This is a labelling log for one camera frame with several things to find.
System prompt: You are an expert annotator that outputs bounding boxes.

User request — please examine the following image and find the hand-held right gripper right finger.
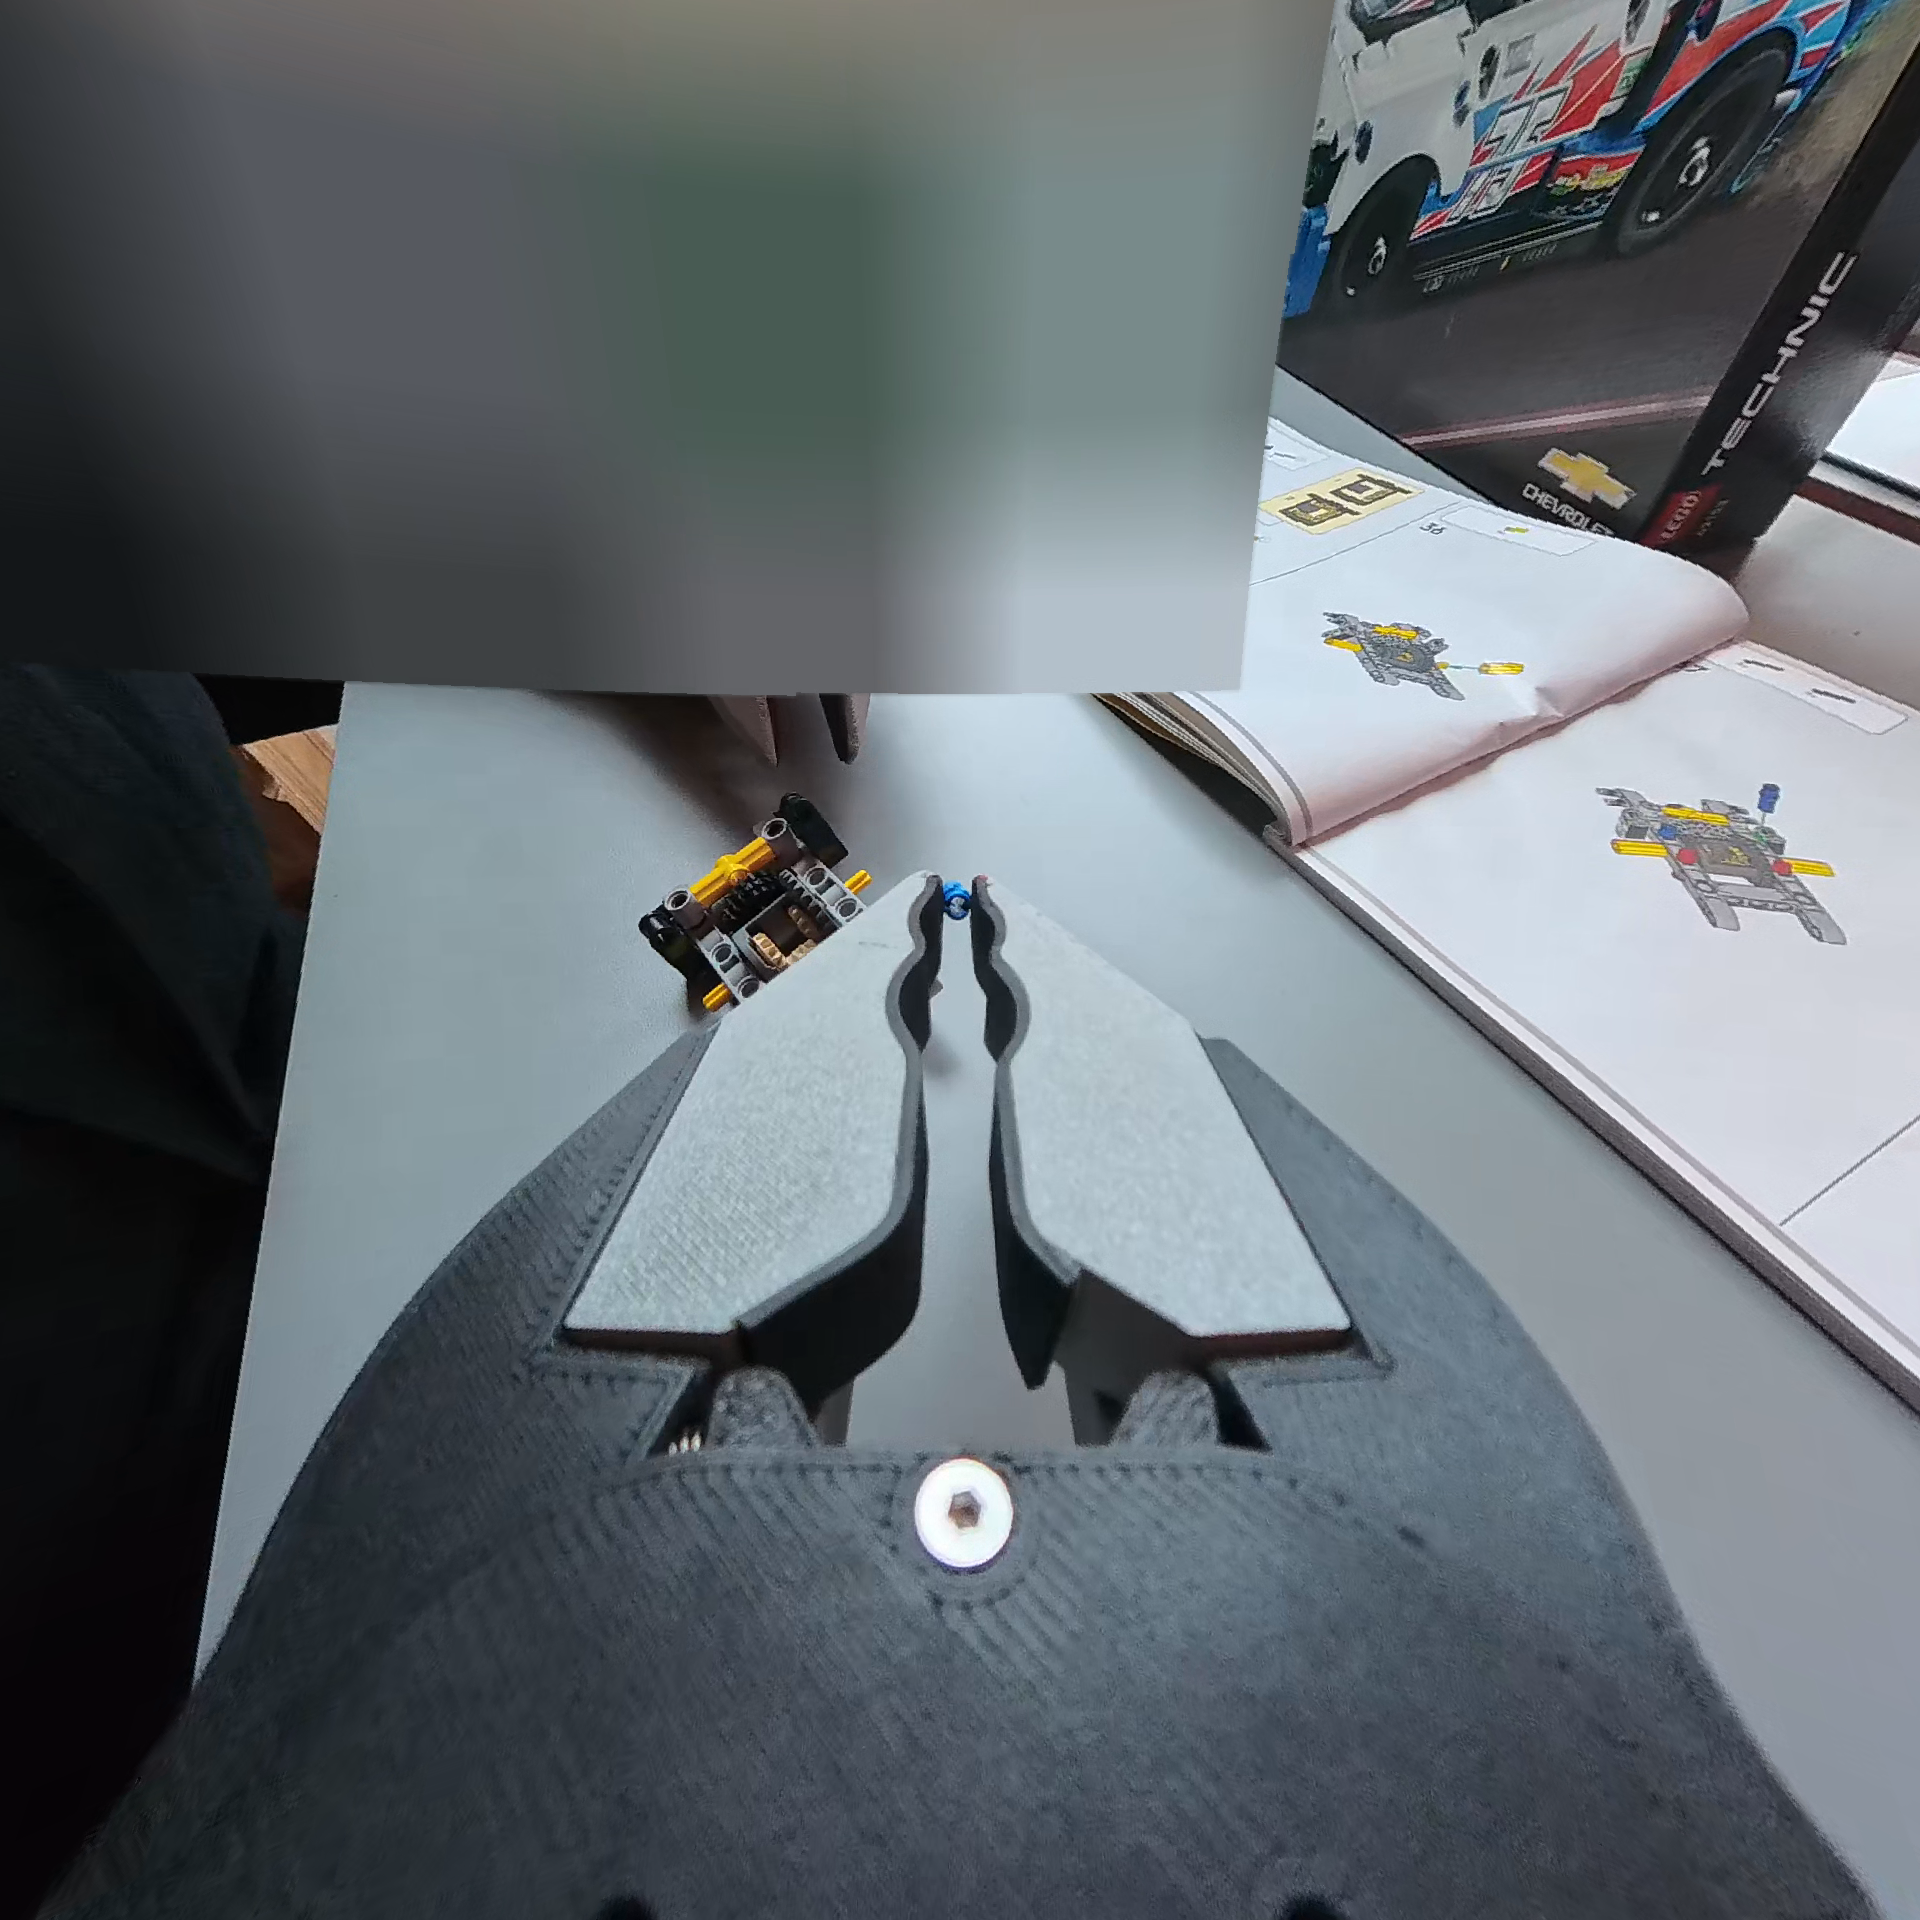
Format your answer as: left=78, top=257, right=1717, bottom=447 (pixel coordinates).
left=975, top=872, right=1368, bottom=1450

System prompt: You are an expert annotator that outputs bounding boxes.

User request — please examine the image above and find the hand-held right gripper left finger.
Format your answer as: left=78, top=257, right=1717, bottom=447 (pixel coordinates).
left=552, top=872, right=948, bottom=1418

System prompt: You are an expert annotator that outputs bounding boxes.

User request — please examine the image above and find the grey lego chassis assembly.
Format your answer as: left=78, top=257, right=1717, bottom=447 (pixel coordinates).
left=642, top=794, right=869, bottom=1016

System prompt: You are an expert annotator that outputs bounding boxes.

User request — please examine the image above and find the open lego instruction booklet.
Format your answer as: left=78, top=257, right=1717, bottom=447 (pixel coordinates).
left=1094, top=405, right=1920, bottom=1418

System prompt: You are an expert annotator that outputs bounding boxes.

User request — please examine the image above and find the lego set cardboard box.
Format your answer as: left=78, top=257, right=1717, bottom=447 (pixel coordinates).
left=1281, top=0, right=1920, bottom=559

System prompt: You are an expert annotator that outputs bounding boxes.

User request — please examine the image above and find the wooden table leg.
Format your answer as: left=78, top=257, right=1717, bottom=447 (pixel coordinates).
left=229, top=727, right=338, bottom=919

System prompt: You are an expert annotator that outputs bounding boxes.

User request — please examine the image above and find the person's dark clothing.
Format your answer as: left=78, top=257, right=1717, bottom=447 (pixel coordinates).
left=0, top=674, right=350, bottom=1920

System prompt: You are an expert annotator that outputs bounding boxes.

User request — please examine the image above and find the white plastic tray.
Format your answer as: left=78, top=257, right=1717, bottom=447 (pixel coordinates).
left=1802, top=354, right=1920, bottom=502

